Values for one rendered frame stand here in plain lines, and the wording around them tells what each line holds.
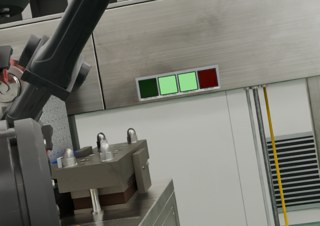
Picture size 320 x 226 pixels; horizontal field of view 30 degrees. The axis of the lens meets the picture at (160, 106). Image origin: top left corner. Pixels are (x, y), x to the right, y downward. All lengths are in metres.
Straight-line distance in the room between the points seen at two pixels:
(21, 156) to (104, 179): 1.04
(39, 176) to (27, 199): 0.02
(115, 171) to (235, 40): 0.56
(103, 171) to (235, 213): 2.82
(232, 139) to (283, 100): 0.44
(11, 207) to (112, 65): 1.41
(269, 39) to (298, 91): 2.36
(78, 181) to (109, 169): 0.09
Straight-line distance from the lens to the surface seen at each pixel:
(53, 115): 1.66
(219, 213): 4.24
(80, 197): 1.56
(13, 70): 1.55
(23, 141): 0.46
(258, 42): 1.77
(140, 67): 1.80
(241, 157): 4.15
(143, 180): 1.63
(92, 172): 1.48
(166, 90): 1.78
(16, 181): 0.44
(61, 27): 0.85
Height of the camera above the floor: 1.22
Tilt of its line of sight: 3 degrees down
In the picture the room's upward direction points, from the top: 9 degrees counter-clockwise
